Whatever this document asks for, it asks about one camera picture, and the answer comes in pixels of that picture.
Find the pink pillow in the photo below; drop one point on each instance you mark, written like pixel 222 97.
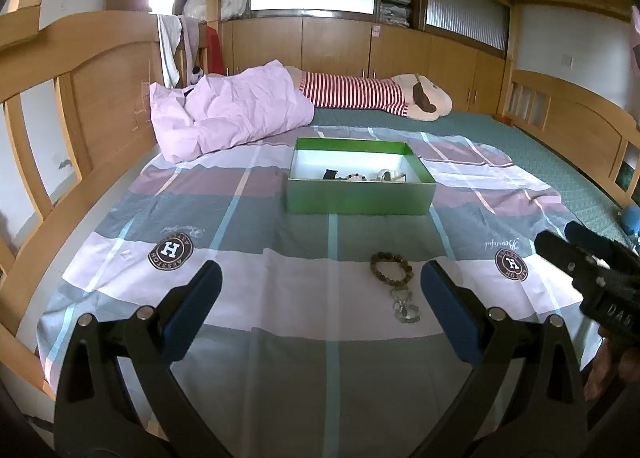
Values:
pixel 235 108

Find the person's right hand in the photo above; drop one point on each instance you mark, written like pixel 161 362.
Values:
pixel 612 368

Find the white hanging garment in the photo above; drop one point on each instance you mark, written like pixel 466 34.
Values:
pixel 170 48

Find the green cardboard box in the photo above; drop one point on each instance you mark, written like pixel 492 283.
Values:
pixel 350 198

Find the wooden footboard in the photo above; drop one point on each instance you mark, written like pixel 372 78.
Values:
pixel 575 113

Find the patchwork bed sheet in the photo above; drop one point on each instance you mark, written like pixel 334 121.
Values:
pixel 280 278

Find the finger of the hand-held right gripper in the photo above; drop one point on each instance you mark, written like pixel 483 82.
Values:
pixel 562 253
pixel 597 243

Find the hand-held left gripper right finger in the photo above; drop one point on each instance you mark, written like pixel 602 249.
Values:
pixel 445 308

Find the blue plush item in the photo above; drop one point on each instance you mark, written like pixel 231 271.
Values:
pixel 631 220

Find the striped plush toy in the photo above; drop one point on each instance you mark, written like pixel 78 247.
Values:
pixel 350 91

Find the red hanging garment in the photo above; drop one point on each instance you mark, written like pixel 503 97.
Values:
pixel 215 51

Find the wooden wall cabinets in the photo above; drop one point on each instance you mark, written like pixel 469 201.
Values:
pixel 335 43

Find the wall socket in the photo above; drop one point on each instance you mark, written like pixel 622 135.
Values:
pixel 566 60

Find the black hair clip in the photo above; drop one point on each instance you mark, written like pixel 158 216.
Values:
pixel 330 174

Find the wooden headboard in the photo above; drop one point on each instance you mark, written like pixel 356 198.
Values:
pixel 105 88

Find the green mattress cover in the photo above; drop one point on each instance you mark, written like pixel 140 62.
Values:
pixel 500 138

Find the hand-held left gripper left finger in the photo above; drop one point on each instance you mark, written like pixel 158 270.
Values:
pixel 195 308

